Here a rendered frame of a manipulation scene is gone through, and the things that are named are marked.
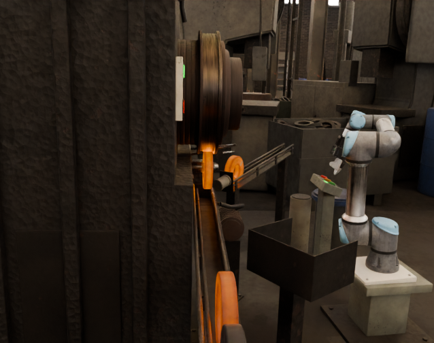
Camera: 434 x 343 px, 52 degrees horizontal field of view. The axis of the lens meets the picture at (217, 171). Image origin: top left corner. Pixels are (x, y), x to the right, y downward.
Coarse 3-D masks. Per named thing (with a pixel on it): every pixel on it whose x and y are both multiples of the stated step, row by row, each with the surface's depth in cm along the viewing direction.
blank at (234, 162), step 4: (232, 156) 226; (236, 156) 226; (228, 160) 223; (232, 160) 223; (236, 160) 225; (240, 160) 229; (228, 164) 222; (232, 164) 222; (236, 164) 226; (240, 164) 230; (224, 168) 222; (228, 168) 221; (232, 168) 222; (236, 168) 231; (240, 168) 230; (236, 172) 231; (240, 172) 231; (236, 176) 230
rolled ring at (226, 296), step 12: (216, 276) 102; (228, 276) 94; (216, 288) 101; (228, 288) 91; (216, 300) 103; (228, 300) 89; (216, 312) 103; (228, 312) 88; (216, 324) 102; (216, 336) 100
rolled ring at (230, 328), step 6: (228, 324) 81; (234, 324) 81; (222, 330) 82; (228, 330) 77; (234, 330) 77; (240, 330) 78; (222, 336) 82; (228, 336) 76; (234, 336) 76; (240, 336) 76; (222, 342) 82; (228, 342) 75; (234, 342) 74; (240, 342) 75
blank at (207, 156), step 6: (204, 156) 176; (210, 156) 176; (204, 162) 176; (210, 162) 174; (204, 168) 176; (210, 168) 174; (204, 174) 175; (210, 174) 174; (204, 180) 175; (210, 180) 175; (204, 186) 178; (210, 186) 178
